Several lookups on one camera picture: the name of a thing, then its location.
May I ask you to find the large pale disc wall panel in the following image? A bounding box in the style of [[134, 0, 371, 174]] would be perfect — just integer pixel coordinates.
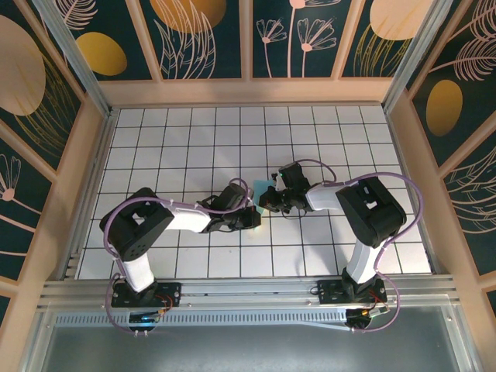
[[0, 0, 85, 174]]

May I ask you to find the light blue cloth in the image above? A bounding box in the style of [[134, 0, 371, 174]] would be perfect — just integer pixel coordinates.
[[250, 178, 274, 234]]

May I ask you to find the single flower wall panel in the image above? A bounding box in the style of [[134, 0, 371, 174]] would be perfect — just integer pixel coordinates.
[[0, 135, 54, 282]]

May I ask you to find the framed leaf picture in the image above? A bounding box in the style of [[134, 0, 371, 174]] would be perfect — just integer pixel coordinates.
[[138, 0, 244, 81]]

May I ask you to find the small circuit board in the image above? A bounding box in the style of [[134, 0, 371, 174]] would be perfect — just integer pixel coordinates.
[[129, 312, 160, 325], [346, 305, 390, 322]]

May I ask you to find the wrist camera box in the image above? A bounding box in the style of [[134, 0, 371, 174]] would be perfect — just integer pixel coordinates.
[[219, 184, 249, 212], [275, 162, 312, 191]]

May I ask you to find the small pale disc wall panel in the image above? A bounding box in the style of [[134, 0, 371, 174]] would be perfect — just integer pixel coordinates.
[[339, 0, 441, 78]]

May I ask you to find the leaf outline wall panel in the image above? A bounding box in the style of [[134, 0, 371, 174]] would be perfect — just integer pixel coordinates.
[[443, 143, 496, 277]]

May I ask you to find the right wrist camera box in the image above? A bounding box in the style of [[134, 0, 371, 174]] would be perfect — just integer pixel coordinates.
[[275, 162, 312, 191]]

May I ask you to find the aluminium frame post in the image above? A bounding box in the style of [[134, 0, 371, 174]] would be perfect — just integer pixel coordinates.
[[33, 0, 115, 117], [381, 0, 455, 113]]

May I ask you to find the yellow oval wall panel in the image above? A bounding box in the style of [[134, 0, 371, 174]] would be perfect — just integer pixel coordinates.
[[52, 0, 160, 82]]

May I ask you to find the aluminium front rail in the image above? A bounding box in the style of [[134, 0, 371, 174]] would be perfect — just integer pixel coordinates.
[[38, 274, 462, 311]]

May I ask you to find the grey metal sheet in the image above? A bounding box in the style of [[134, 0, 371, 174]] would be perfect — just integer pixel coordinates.
[[22, 305, 477, 372]]

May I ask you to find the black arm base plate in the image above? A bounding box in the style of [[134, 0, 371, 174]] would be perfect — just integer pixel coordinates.
[[316, 279, 388, 307], [111, 281, 183, 309]]

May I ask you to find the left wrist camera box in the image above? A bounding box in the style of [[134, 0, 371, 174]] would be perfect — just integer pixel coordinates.
[[219, 184, 249, 212]]

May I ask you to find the fern leaf wall panel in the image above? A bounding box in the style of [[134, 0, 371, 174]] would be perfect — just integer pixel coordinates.
[[410, 0, 496, 168]]

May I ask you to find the pink flowers wall panel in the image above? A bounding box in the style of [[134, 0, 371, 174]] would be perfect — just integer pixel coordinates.
[[251, 0, 348, 80]]

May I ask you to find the slotted cable duct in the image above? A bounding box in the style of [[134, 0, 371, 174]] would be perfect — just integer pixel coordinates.
[[53, 308, 352, 330]]

